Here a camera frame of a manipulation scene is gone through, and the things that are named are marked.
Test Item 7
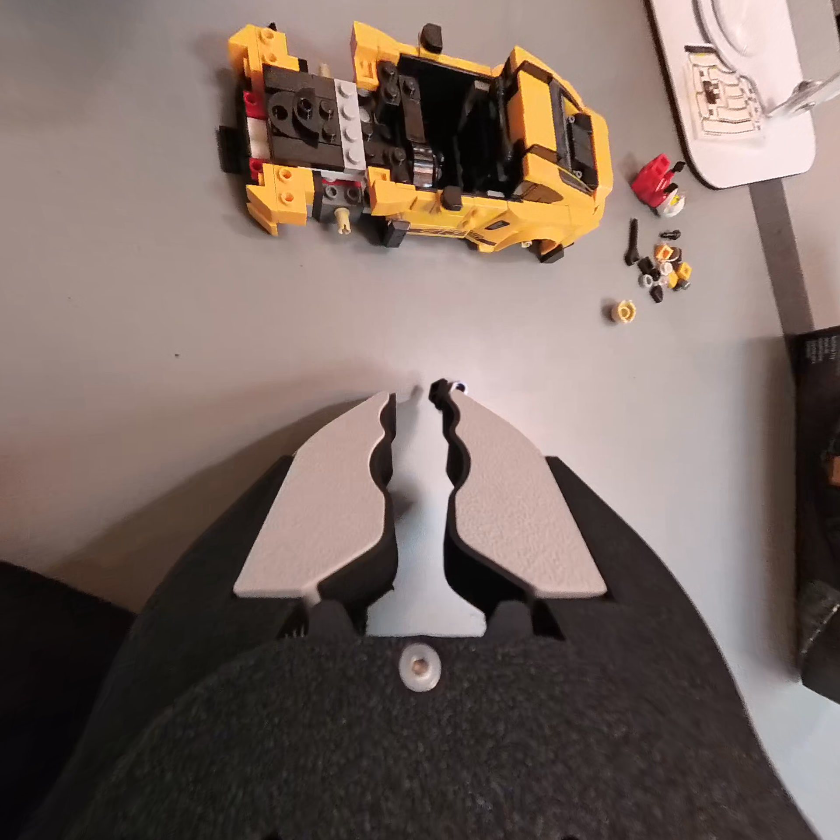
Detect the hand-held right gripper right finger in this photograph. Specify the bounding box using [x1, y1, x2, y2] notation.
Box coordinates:
[428, 379, 609, 623]

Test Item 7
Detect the person's dark clothing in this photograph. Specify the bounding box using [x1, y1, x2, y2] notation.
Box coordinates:
[0, 560, 135, 840]

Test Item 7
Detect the black lego set box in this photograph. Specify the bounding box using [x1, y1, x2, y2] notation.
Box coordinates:
[784, 328, 840, 693]

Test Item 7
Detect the sticker sheet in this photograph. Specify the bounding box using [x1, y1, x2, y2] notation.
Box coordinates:
[682, 42, 767, 140]

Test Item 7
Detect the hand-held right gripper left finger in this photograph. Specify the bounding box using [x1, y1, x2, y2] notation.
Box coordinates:
[233, 391, 400, 602]

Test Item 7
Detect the white book stand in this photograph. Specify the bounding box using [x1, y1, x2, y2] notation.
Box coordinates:
[643, 0, 829, 191]

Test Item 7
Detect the red lego minifigure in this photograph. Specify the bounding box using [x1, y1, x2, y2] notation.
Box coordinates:
[630, 153, 690, 219]

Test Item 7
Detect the yellow lego car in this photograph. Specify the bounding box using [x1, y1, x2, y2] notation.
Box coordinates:
[215, 20, 616, 265]

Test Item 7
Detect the pile of small lego pieces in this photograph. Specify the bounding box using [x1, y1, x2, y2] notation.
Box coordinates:
[638, 226, 695, 305]

